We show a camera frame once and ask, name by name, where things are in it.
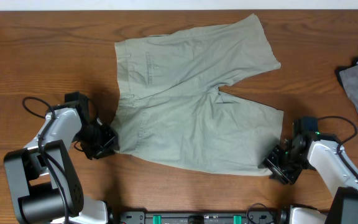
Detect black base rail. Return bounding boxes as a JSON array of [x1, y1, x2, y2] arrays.
[[116, 209, 286, 224]]

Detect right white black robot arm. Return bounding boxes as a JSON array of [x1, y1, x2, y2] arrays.
[[262, 131, 358, 223]]

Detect khaki green shorts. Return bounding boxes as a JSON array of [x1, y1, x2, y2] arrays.
[[111, 15, 283, 176]]

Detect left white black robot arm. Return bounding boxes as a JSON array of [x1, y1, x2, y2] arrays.
[[4, 103, 118, 223]]

